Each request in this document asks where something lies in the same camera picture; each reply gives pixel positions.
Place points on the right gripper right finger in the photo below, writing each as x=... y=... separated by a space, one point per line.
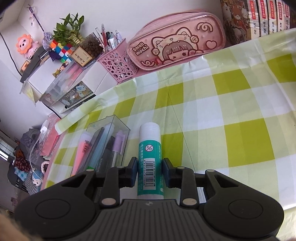
x=182 y=178

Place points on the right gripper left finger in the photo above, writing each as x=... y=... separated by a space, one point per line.
x=113 y=180

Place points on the clear plastic organizer tray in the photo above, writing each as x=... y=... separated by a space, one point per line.
x=96 y=129

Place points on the white green glue stick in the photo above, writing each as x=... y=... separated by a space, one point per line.
x=150 y=178

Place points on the green cap highlighter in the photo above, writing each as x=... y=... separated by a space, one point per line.
x=98 y=151

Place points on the black marker pen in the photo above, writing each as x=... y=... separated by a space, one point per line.
x=106 y=159

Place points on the lilac pen in tray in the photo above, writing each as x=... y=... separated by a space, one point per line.
x=117 y=151

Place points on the pink highlighter in tray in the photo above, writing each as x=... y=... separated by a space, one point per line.
x=84 y=146

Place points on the red flat box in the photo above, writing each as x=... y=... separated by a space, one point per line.
x=49 y=135

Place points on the green checked tablecloth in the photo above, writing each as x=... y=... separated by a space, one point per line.
x=232 y=110

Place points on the white drawer organizer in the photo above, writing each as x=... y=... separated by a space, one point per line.
x=70 y=88

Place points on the pink perforated pen holder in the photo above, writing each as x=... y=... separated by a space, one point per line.
x=118 y=63

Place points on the colourful twisted cube puzzle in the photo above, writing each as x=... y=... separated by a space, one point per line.
x=64 y=52

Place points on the pink cat pencil case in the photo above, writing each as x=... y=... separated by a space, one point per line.
x=175 y=38

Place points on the bamboo plant in glass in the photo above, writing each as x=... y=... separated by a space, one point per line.
x=86 y=49

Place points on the pink lion figurine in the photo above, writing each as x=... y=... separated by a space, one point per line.
x=27 y=46

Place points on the pink cover comic book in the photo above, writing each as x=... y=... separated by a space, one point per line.
x=236 y=21

